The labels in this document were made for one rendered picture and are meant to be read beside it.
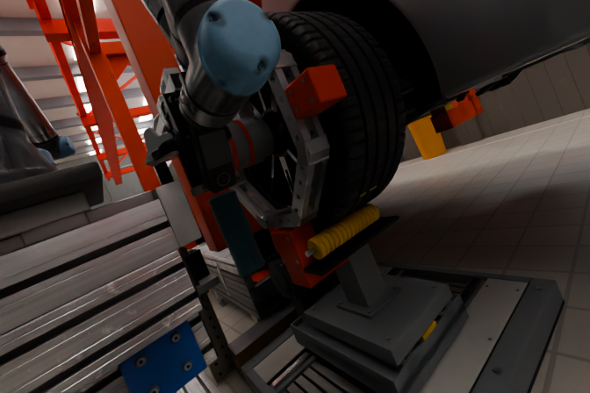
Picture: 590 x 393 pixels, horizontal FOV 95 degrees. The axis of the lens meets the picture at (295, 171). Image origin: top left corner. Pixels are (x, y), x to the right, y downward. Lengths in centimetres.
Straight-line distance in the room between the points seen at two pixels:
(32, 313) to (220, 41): 34
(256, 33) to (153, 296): 33
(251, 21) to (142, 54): 116
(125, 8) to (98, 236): 124
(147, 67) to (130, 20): 21
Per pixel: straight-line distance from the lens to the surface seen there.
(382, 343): 85
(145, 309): 42
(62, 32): 446
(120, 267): 41
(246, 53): 26
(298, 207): 68
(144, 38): 146
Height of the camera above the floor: 72
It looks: 1 degrees down
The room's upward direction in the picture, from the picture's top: 23 degrees counter-clockwise
